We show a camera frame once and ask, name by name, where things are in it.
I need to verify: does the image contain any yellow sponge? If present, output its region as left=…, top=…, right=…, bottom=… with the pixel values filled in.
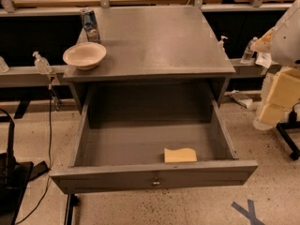
left=164, top=148, right=197, bottom=163

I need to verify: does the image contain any grey cabinet with counter top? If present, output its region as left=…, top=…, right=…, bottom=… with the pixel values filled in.
left=64, top=6, right=234, bottom=110

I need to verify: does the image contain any blue and silver drink can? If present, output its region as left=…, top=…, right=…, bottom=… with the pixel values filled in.
left=80, top=7, right=100, bottom=43

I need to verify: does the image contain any white ceramic bowl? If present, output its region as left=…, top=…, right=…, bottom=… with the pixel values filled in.
left=63, top=42, right=107, bottom=70

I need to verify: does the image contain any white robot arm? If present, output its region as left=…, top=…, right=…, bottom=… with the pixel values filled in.
left=253, top=0, right=300, bottom=130

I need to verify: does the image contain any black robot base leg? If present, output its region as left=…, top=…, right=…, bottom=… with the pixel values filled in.
left=276, top=102, right=300, bottom=160

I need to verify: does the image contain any black cable on floor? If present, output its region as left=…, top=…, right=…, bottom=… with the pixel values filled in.
left=14, top=83, right=54, bottom=225

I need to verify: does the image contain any clear pump bottle left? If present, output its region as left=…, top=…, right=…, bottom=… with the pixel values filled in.
left=33, top=52, right=52, bottom=75

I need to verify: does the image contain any clear plastic water bottle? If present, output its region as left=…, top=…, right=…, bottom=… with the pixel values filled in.
left=240, top=37, right=258, bottom=64

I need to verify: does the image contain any small pump bottle right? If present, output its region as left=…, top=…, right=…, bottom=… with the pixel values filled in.
left=218, top=36, right=228, bottom=52

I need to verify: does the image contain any grey open top drawer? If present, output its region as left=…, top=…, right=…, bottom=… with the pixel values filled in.
left=51, top=85, right=258, bottom=194

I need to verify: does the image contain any black stand base left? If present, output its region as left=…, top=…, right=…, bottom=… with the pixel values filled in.
left=0, top=109, right=50, bottom=225

